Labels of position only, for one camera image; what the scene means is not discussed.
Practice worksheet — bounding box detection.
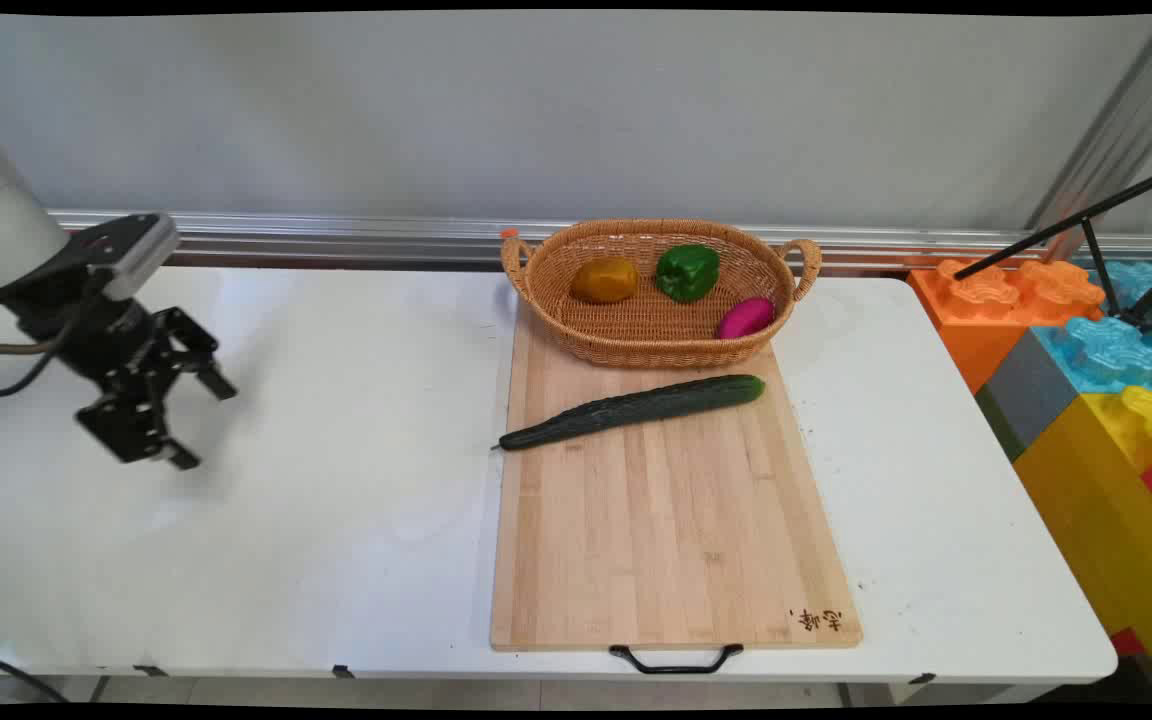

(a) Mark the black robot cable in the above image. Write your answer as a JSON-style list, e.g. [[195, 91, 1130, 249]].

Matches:
[[0, 296, 87, 398]]

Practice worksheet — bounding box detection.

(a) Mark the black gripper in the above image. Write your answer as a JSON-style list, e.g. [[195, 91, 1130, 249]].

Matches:
[[14, 270, 239, 471]]

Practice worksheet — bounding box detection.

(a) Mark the black cutting board handle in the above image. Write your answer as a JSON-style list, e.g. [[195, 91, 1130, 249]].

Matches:
[[609, 644, 744, 675]]

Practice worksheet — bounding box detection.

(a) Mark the green bell pepper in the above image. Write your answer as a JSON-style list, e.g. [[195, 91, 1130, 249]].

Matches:
[[655, 243, 721, 304]]

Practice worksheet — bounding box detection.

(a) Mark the bamboo cutting board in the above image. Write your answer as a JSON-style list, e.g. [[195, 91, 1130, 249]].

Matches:
[[490, 318, 863, 652]]

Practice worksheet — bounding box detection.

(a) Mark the black tripod stand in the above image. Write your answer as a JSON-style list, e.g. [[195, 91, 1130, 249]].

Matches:
[[954, 161, 1152, 334]]

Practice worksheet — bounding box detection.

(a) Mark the grey giant building block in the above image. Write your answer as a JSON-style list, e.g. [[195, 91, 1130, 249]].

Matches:
[[974, 329, 1081, 462]]

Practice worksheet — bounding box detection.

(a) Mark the blue giant building block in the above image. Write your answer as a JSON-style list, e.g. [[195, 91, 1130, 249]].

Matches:
[[1032, 260, 1152, 393]]

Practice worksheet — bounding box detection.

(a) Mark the long green cucumber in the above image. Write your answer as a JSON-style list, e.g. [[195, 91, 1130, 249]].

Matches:
[[492, 374, 766, 452]]

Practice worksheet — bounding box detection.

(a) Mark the woven wicker basket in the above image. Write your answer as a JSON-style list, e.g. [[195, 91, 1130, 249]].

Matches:
[[499, 219, 823, 370]]

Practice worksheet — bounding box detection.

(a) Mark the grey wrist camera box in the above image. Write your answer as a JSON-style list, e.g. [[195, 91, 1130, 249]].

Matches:
[[68, 212, 181, 302]]

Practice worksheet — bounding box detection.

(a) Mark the yellow giant building block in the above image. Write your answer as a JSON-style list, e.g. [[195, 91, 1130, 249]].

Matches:
[[1013, 384, 1152, 703]]

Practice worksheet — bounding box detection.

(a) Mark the orange giant building block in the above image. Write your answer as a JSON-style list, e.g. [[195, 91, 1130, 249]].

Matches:
[[908, 258, 1106, 395]]

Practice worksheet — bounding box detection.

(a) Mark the aluminium wall rail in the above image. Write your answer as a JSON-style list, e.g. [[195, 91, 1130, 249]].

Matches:
[[46, 209, 1152, 269]]

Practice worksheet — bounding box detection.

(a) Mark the magenta eggplant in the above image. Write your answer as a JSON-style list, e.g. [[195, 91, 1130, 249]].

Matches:
[[715, 296, 777, 341]]

